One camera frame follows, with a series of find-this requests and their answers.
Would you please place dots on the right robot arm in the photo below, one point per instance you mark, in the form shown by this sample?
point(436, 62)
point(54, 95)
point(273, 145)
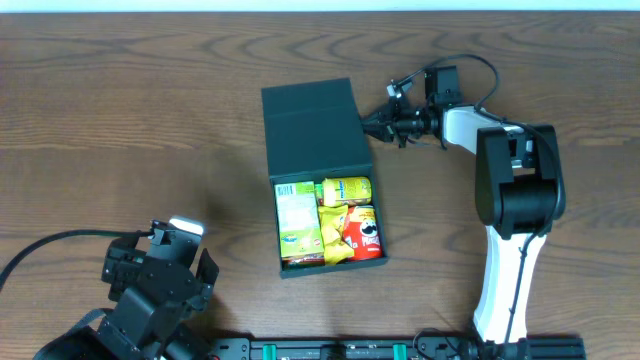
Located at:
point(519, 187)

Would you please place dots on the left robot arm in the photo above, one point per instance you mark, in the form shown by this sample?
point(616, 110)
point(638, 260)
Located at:
point(104, 334)

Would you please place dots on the yellow candy wrapper pack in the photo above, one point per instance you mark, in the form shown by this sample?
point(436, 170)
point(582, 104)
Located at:
point(332, 222)

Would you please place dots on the black gift box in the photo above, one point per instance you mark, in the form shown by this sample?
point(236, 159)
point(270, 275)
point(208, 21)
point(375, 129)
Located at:
point(312, 132)

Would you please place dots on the red Pringles can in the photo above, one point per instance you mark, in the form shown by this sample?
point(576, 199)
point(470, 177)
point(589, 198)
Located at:
point(361, 233)

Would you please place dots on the Haribo worms gummy bag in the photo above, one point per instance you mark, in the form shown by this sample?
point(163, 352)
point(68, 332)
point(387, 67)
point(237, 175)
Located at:
point(302, 260)

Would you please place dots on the green snack carton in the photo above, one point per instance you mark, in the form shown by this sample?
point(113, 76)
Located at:
point(298, 220)

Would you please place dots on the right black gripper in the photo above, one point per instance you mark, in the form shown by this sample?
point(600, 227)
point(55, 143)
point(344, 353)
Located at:
point(391, 124)

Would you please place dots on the yellow Mentos bottle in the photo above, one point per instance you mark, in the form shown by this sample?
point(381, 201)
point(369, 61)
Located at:
point(351, 191)

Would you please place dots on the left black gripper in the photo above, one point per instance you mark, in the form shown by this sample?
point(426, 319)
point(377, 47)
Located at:
point(201, 270)

